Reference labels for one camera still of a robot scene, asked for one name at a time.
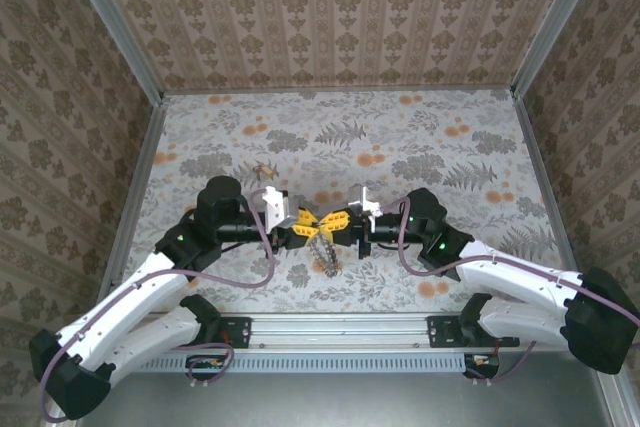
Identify grey metal panel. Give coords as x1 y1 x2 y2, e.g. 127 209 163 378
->
49 349 626 427

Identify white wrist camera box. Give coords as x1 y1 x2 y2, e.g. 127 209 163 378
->
347 185 385 222
260 185 292 232

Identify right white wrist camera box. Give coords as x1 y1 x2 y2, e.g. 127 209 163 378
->
347 185 385 222

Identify aluminium table side rail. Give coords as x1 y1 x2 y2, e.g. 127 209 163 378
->
513 94 592 311
93 96 169 313

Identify black connector board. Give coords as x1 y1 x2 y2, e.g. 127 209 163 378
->
463 352 501 379
185 353 227 381

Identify aluminium frame post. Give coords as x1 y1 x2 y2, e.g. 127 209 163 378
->
58 0 166 101
512 0 611 98

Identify slotted white cable duct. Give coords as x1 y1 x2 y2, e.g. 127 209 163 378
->
134 352 469 374

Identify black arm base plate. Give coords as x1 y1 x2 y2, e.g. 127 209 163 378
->
426 315 522 350
199 315 252 350

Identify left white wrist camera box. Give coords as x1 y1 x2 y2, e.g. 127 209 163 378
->
260 185 292 232

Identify aluminium mounting rail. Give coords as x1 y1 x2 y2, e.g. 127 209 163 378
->
144 310 574 350

